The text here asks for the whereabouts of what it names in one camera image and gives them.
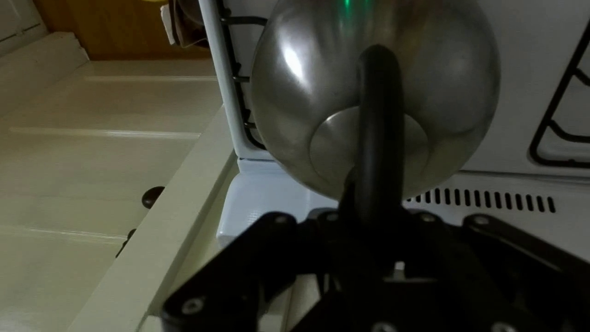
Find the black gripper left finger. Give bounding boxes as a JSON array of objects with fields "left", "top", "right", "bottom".
[{"left": 161, "top": 210, "right": 371, "bottom": 332}]

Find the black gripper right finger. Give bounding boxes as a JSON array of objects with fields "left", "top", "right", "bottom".
[{"left": 393, "top": 210, "right": 590, "bottom": 332}]

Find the steel kettle with black handle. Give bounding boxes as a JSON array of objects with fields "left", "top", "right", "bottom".
[{"left": 249, "top": 0, "right": 504, "bottom": 260}]

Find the white gas stove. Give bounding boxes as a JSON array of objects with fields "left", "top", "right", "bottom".
[{"left": 197, "top": 0, "right": 590, "bottom": 332}]

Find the small black fitting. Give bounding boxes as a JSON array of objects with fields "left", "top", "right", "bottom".
[{"left": 140, "top": 184, "right": 166, "bottom": 210}]

